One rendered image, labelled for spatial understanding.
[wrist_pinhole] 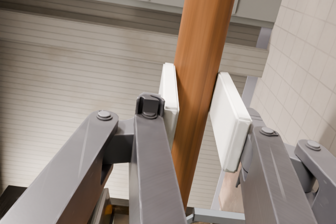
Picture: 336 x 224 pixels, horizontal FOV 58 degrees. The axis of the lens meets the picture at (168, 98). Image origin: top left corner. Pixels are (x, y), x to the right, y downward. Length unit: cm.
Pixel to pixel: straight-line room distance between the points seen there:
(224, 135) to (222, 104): 2
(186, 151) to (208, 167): 397
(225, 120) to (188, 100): 4
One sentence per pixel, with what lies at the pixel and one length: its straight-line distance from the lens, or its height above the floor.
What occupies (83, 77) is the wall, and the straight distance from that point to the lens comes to 366.
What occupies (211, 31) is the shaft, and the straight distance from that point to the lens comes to 18.
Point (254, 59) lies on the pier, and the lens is 347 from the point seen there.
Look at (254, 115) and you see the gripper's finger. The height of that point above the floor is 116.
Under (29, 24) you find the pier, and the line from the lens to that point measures 355.
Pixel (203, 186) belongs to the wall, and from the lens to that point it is 436.
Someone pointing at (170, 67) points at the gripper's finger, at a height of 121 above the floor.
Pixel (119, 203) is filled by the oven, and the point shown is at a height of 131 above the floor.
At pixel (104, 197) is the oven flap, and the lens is 209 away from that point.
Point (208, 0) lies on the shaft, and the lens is 18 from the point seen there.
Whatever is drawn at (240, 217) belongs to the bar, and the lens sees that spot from 147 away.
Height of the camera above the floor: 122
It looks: 4 degrees down
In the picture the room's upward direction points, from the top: 82 degrees counter-clockwise
